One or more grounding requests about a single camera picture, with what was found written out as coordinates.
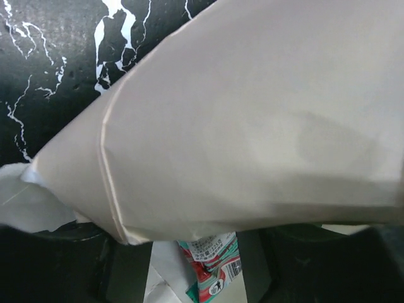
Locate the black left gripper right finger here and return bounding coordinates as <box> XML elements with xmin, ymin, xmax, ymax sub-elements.
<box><xmin>237</xmin><ymin>224</ymin><xmax>403</xmax><ymax>302</ymax></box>

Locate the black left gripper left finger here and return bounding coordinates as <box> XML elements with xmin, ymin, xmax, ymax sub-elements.
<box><xmin>1</xmin><ymin>223</ymin><xmax>152</xmax><ymax>302</ymax></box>

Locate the green teal snack packet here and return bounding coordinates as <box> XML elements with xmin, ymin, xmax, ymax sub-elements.
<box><xmin>178</xmin><ymin>232</ymin><xmax>242</xmax><ymax>302</ymax></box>

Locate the beige paper bag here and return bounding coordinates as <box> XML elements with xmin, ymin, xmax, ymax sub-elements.
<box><xmin>0</xmin><ymin>0</ymin><xmax>404</xmax><ymax>303</ymax></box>

